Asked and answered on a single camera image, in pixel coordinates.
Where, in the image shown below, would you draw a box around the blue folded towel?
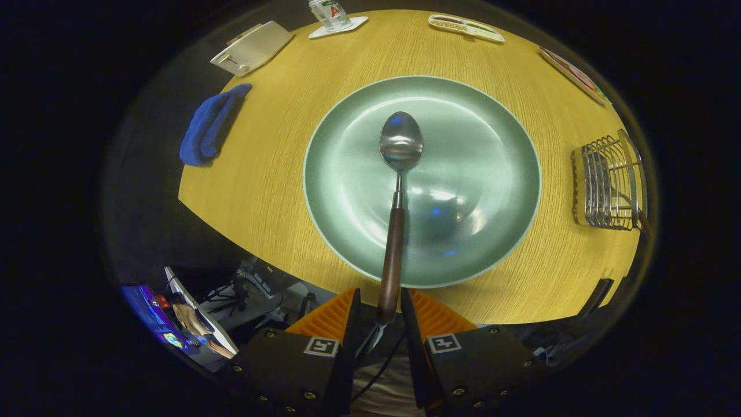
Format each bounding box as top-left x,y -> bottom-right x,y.
178,83 -> 254,167

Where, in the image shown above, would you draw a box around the pale green plate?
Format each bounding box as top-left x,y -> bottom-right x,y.
303,76 -> 542,289

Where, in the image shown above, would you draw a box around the white toaster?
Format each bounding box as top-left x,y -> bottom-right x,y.
210,21 -> 295,78

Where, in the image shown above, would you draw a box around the white square coaster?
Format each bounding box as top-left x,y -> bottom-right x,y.
308,16 -> 369,40

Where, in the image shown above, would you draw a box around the white side desk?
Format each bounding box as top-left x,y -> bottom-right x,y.
164,266 -> 239,357

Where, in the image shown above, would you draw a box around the wooden handled spoon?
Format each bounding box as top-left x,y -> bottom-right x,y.
376,111 -> 424,325

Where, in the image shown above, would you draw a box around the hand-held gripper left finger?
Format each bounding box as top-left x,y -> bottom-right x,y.
223,288 -> 362,417

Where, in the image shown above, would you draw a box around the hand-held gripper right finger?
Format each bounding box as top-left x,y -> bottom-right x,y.
399,288 -> 548,417

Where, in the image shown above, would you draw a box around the wooden handled fork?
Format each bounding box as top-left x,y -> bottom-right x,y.
608,188 -> 656,244

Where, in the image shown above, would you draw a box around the white divided bean dish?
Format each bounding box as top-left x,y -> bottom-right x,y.
428,14 -> 505,44

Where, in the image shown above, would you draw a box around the lit computer screen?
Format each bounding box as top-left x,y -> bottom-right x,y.
120,284 -> 200,351

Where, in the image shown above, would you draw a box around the metal wire basket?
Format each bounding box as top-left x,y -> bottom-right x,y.
571,129 -> 648,231

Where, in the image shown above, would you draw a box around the small drink bottle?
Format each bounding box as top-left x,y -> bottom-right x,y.
308,0 -> 353,31

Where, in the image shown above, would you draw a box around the toast slices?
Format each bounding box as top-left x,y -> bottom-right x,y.
226,23 -> 264,47

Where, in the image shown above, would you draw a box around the plate of meat and vegetables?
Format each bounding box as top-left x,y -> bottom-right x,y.
538,46 -> 612,106

